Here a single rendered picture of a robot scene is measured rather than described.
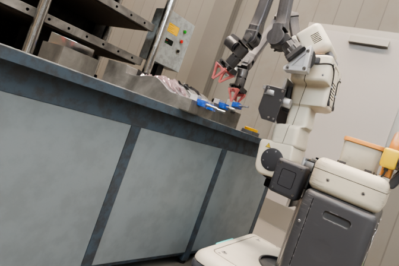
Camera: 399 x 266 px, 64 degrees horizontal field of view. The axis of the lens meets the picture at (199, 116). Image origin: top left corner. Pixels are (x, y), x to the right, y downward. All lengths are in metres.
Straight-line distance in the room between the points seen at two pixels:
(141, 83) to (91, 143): 0.41
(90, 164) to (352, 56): 2.86
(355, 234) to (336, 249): 0.08
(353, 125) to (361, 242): 2.20
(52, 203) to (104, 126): 0.32
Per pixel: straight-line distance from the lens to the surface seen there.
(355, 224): 1.27
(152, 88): 1.46
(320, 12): 3.88
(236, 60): 1.53
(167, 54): 2.51
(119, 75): 1.58
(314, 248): 1.30
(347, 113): 3.41
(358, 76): 3.49
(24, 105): 1.11
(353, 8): 3.83
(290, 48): 1.43
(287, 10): 1.53
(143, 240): 1.63
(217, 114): 1.68
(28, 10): 1.95
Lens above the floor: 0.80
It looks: level
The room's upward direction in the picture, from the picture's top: 20 degrees clockwise
